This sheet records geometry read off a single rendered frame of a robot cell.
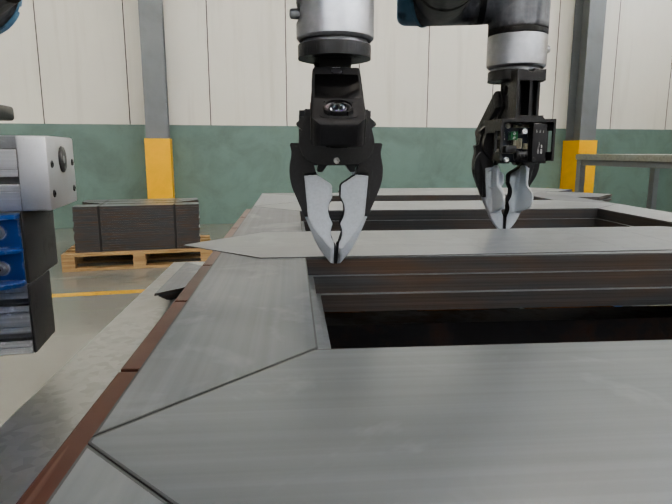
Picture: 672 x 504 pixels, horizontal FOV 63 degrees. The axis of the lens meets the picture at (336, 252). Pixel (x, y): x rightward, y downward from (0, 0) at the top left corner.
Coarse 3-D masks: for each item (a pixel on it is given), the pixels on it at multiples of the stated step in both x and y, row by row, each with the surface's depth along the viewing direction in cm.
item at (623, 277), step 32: (384, 224) 101; (416, 224) 101; (448, 224) 102; (480, 224) 102; (544, 224) 103; (576, 224) 104; (608, 224) 100; (640, 224) 92; (384, 256) 57; (416, 256) 57; (448, 256) 57; (480, 256) 58; (512, 256) 58; (544, 256) 58; (576, 256) 59; (608, 256) 59; (640, 256) 59; (320, 288) 56; (352, 288) 57; (384, 288) 57; (416, 288) 57; (448, 288) 57; (480, 288) 58; (512, 288) 58; (544, 288) 58; (576, 288) 58; (608, 288) 58; (640, 288) 58; (320, 320) 42
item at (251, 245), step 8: (216, 240) 66; (224, 240) 66; (232, 240) 66; (240, 240) 66; (248, 240) 66; (256, 240) 66; (208, 248) 61; (216, 248) 61; (224, 248) 61; (232, 248) 61; (240, 248) 61; (248, 248) 61; (256, 248) 61; (248, 256) 57; (256, 256) 56
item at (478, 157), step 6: (474, 150) 76; (480, 150) 75; (474, 156) 76; (480, 156) 75; (486, 156) 76; (474, 162) 75; (480, 162) 75; (486, 162) 75; (492, 162) 75; (474, 168) 76; (480, 168) 75; (474, 174) 76; (480, 174) 76; (474, 180) 77; (480, 180) 76; (480, 186) 77; (480, 192) 77
